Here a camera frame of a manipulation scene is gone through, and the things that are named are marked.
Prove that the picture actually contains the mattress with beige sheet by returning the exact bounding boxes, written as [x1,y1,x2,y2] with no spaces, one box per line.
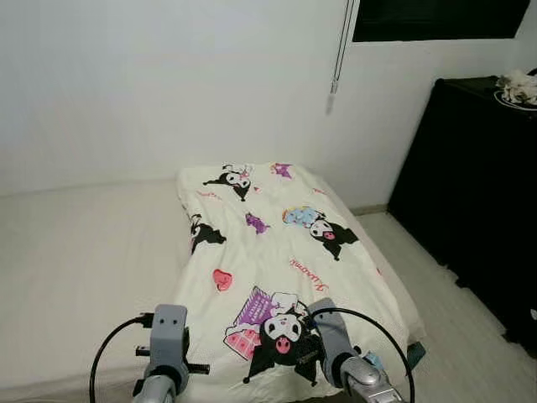
[0,176,425,403]

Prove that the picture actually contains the cream cartoon print blanket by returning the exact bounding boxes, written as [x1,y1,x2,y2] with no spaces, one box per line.
[174,161,414,403]

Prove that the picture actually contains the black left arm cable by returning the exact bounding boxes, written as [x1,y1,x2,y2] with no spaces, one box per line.
[88,311,157,403]

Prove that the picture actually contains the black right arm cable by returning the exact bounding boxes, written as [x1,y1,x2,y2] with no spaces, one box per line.
[310,306,417,403]

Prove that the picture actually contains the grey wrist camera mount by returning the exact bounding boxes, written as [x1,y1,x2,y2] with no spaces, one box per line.
[307,297,358,384]
[149,303,191,372]

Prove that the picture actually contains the white cloth in basket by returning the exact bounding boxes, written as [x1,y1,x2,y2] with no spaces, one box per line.
[493,70,537,112]

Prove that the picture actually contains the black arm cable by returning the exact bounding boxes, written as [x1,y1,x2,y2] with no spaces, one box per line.
[88,311,157,403]
[310,306,417,403]

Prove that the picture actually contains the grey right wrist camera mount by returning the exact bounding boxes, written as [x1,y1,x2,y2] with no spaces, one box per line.
[307,297,358,384]

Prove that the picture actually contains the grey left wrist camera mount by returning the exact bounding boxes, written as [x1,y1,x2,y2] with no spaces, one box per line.
[149,303,191,372]

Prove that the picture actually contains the black window frame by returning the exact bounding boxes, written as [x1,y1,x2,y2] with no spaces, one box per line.
[352,0,533,43]

